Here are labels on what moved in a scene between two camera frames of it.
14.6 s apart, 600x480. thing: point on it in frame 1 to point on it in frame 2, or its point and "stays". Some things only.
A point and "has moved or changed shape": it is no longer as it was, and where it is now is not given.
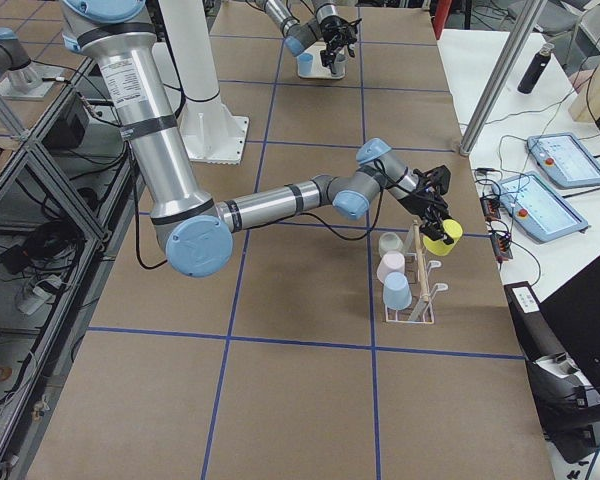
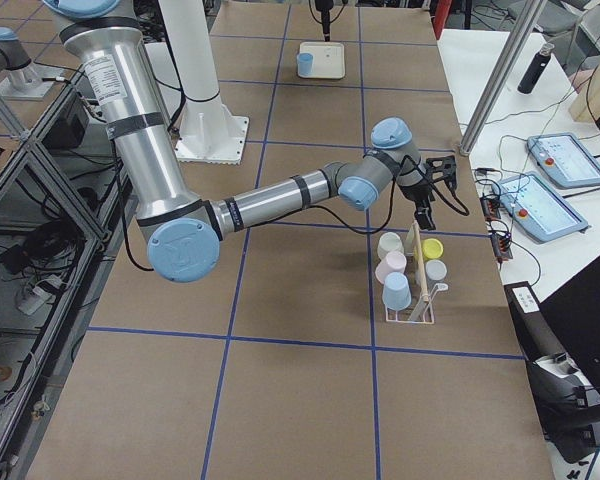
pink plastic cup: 391,261 stays
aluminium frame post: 527,22 stays
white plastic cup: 390,241 stays
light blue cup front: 396,291 stays
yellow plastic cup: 453,230 has moved or changed shape
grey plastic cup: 340,62 to 436,270
